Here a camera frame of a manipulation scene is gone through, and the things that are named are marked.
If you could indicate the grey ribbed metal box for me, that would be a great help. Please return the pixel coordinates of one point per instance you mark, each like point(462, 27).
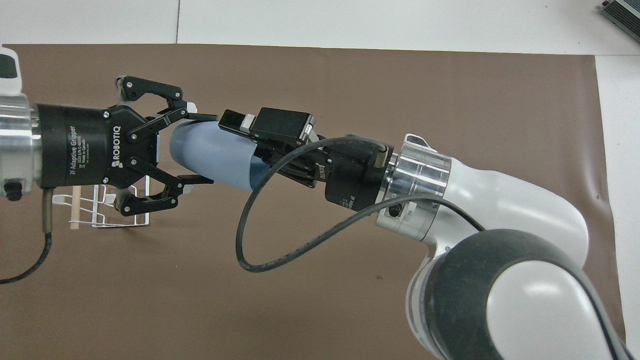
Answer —
point(625, 12)

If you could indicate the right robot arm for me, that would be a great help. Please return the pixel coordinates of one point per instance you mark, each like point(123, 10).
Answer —
point(510, 210)

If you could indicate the blue-grey cup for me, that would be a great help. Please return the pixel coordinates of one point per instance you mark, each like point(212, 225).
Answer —
point(215, 155)

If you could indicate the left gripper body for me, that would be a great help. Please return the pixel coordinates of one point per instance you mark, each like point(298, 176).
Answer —
point(75, 145)

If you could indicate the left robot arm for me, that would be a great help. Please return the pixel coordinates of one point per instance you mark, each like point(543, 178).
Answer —
point(17, 135)

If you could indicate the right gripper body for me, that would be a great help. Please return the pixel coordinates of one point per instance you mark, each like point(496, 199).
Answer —
point(355, 175)

